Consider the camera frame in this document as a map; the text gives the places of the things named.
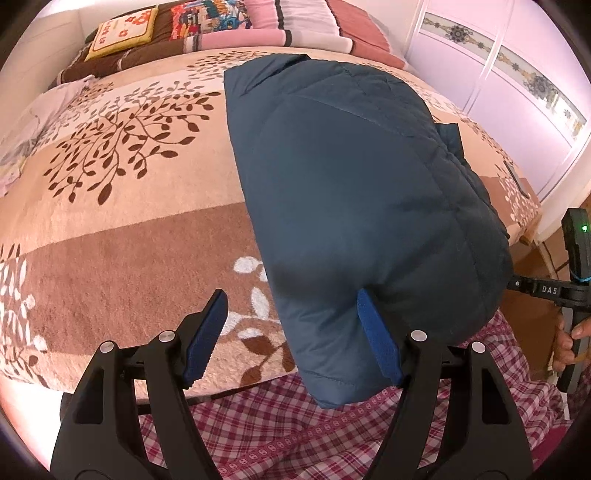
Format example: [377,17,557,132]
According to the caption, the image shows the person's right hand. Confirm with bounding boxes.
[553,318,591,374]

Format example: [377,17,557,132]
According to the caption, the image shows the leaf print bed blanket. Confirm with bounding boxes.
[0,46,543,402]

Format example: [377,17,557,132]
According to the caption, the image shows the dark phone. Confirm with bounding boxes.
[503,161,529,198]

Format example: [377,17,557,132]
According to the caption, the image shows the pink folded blanket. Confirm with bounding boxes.
[185,0,289,51]

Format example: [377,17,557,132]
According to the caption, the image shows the red plaid pants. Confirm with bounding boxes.
[139,309,573,480]

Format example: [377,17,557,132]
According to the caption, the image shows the white striped folded blanket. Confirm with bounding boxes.
[274,0,354,54]

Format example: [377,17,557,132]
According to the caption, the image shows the lilac wardrobe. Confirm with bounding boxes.
[406,0,591,201]

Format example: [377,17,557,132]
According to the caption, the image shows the brown blanket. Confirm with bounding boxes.
[48,14,195,90]

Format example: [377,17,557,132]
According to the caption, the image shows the yellow floral pillow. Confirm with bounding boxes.
[84,6,160,62]

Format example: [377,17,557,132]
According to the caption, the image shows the dark blue padded jacket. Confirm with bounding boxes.
[223,54,514,409]

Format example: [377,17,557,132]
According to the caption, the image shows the colourful printed pillow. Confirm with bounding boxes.
[170,0,254,40]

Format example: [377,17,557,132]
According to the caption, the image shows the beige bed headboard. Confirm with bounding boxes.
[9,9,100,88]

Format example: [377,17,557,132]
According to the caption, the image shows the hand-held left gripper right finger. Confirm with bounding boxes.
[357,288,533,480]

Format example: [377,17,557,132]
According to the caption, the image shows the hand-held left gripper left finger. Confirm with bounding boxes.
[50,289,230,480]

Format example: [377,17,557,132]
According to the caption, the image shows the reddish pink pillow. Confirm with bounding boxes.
[325,0,407,70]

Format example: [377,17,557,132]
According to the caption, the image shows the lilac crumpled cloth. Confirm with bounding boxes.
[0,76,95,197]

